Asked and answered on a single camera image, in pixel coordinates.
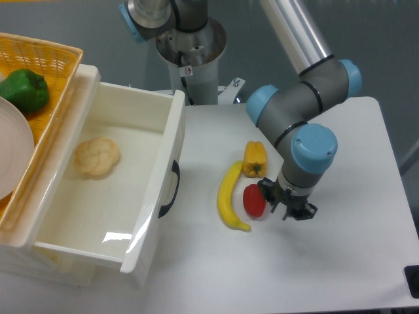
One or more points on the yellow banana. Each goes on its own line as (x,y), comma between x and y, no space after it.
(224,198)

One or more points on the yellow woven basket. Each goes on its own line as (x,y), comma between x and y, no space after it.
(57,63)

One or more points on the round bread bun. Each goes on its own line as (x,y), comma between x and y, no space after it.
(96,157)

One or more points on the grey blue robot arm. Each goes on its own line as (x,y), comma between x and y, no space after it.
(285,117)

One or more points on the yellow bell pepper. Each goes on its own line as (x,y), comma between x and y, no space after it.
(255,160)

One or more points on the red bell pepper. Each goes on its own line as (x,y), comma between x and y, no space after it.
(253,201)

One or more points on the green bell pepper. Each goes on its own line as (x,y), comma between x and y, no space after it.
(26,90)

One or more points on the white plate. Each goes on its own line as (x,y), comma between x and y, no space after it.
(17,146)

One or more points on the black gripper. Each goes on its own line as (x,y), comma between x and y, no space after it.
(296,207)

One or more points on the white top drawer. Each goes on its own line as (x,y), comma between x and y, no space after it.
(113,220)

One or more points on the black object at table edge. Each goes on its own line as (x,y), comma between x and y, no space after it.
(412,277)

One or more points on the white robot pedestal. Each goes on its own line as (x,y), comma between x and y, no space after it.
(193,64)

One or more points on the white drawer cabinet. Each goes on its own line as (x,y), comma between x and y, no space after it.
(19,253)

